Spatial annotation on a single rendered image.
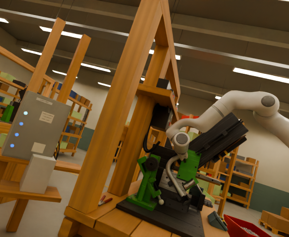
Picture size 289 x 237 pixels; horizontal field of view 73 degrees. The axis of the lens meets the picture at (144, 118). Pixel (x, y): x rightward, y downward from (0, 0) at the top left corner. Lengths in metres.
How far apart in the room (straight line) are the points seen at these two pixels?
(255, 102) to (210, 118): 0.22
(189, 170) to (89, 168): 0.74
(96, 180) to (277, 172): 10.88
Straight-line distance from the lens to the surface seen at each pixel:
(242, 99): 1.09
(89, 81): 12.39
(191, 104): 10.81
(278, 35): 5.60
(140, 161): 1.11
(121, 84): 0.85
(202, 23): 5.42
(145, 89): 1.14
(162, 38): 1.28
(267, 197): 11.34
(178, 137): 1.06
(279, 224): 7.38
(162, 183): 1.37
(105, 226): 0.84
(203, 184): 4.20
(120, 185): 1.20
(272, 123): 1.13
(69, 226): 0.91
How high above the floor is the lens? 1.19
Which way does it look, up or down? 8 degrees up
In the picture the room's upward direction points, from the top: 18 degrees clockwise
